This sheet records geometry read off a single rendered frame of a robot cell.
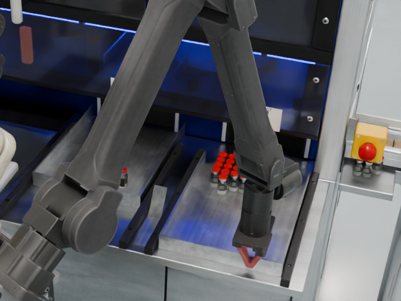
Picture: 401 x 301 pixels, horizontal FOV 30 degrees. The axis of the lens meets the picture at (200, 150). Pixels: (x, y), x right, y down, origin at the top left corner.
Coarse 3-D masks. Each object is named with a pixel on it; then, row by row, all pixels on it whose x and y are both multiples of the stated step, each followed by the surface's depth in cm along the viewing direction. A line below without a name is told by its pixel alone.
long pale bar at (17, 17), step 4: (12, 0) 170; (16, 0) 170; (20, 0) 171; (24, 0) 174; (28, 0) 175; (12, 4) 171; (16, 4) 170; (20, 4) 171; (12, 8) 171; (16, 8) 171; (20, 8) 172; (12, 12) 172; (16, 12) 171; (20, 12) 172; (12, 16) 172; (16, 16) 172; (20, 16) 172; (12, 20) 173; (16, 20) 172; (20, 20) 173
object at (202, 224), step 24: (192, 192) 172; (216, 192) 173; (192, 216) 165; (216, 216) 165; (240, 216) 166; (288, 216) 167; (168, 240) 154; (192, 240) 158; (216, 240) 158; (288, 240) 155; (240, 264) 151; (264, 264) 150
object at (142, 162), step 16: (80, 128) 192; (144, 128) 195; (64, 144) 184; (80, 144) 187; (144, 144) 189; (160, 144) 189; (176, 144) 187; (48, 160) 176; (64, 160) 180; (128, 160) 182; (144, 160) 182; (160, 160) 183; (32, 176) 170; (48, 176) 169; (128, 176) 176; (144, 176) 177; (128, 192) 171; (144, 192) 167
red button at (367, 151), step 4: (364, 144) 170; (368, 144) 169; (360, 148) 169; (364, 148) 169; (368, 148) 168; (372, 148) 168; (360, 152) 169; (364, 152) 169; (368, 152) 169; (372, 152) 169; (376, 152) 169; (360, 156) 170; (364, 156) 169; (368, 156) 169; (372, 156) 169; (364, 160) 170; (368, 160) 170
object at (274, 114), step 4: (268, 108) 174; (272, 108) 174; (272, 112) 174; (276, 112) 174; (280, 112) 174; (272, 116) 175; (276, 116) 174; (280, 116) 174; (272, 120) 175; (276, 120) 175; (280, 120) 175; (272, 124) 176; (276, 124) 176; (276, 128) 176
